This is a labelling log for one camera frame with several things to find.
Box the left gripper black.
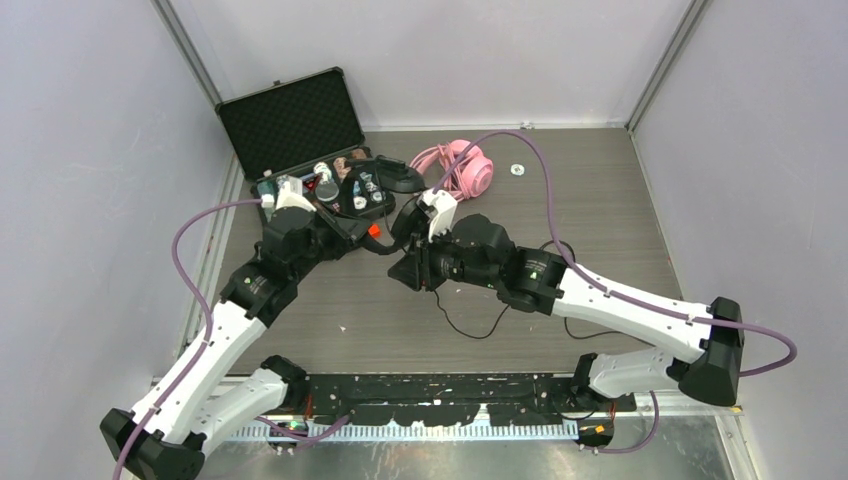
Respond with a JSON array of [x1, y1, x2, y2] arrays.
[[291, 199, 371, 281]]

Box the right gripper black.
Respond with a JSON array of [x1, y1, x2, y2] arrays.
[[388, 222, 499, 292]]

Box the black headphones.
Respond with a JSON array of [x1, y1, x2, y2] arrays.
[[356, 155, 428, 255]]

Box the pink headphones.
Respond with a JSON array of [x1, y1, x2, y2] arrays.
[[410, 139, 494, 202]]

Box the black headphone cable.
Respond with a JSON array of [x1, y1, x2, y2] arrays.
[[370, 165, 644, 342]]

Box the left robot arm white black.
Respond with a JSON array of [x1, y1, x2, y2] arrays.
[[100, 207, 370, 479]]

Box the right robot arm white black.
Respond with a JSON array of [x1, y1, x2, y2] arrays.
[[388, 214, 744, 411]]

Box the black poker chip case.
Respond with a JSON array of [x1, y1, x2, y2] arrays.
[[215, 66, 397, 221]]

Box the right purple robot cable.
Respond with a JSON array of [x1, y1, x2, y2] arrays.
[[433, 129, 799, 456]]

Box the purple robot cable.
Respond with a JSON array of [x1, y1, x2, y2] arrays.
[[111, 198, 276, 480], [433, 129, 799, 456]]

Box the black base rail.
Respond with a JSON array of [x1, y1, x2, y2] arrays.
[[283, 373, 635, 427]]

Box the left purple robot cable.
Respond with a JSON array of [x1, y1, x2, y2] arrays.
[[111, 198, 276, 480]]

